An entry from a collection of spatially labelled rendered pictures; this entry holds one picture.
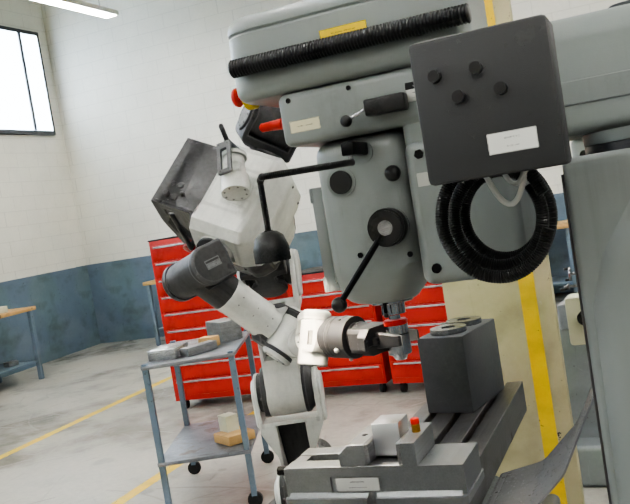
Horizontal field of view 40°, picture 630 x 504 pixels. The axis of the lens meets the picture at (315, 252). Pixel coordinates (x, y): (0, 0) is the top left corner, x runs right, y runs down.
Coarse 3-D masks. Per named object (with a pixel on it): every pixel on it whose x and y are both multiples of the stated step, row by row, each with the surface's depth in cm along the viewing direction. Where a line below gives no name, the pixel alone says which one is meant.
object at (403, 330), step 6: (390, 330) 167; (396, 330) 167; (402, 330) 167; (408, 330) 168; (402, 336) 167; (408, 336) 168; (402, 342) 167; (408, 342) 168; (390, 348) 168; (396, 348) 167; (402, 348) 167; (408, 348) 167; (390, 354) 168; (396, 354) 167; (402, 354) 167
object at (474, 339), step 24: (432, 336) 208; (456, 336) 203; (480, 336) 212; (432, 360) 207; (456, 360) 204; (480, 360) 210; (432, 384) 208; (456, 384) 205; (480, 384) 208; (432, 408) 209; (456, 408) 206
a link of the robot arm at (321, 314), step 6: (306, 312) 184; (312, 312) 183; (318, 312) 183; (324, 312) 183; (300, 318) 187; (306, 318) 183; (312, 318) 183; (318, 318) 183; (324, 318) 183; (300, 324) 191; (294, 336) 194; (294, 342) 194
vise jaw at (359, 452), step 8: (368, 432) 161; (352, 440) 157; (360, 440) 156; (368, 440) 156; (344, 448) 155; (352, 448) 154; (360, 448) 154; (368, 448) 153; (344, 456) 155; (352, 456) 154; (360, 456) 154; (368, 456) 153; (376, 456) 157; (344, 464) 155; (352, 464) 155; (360, 464) 154
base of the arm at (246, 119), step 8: (240, 112) 219; (248, 112) 213; (256, 112) 212; (240, 120) 217; (248, 120) 213; (240, 128) 215; (248, 128) 213; (240, 136) 215; (248, 136) 214; (248, 144) 214; (256, 144) 215; (264, 144) 216; (272, 144) 218; (272, 152) 217; (280, 152) 218; (288, 152) 218; (288, 160) 219
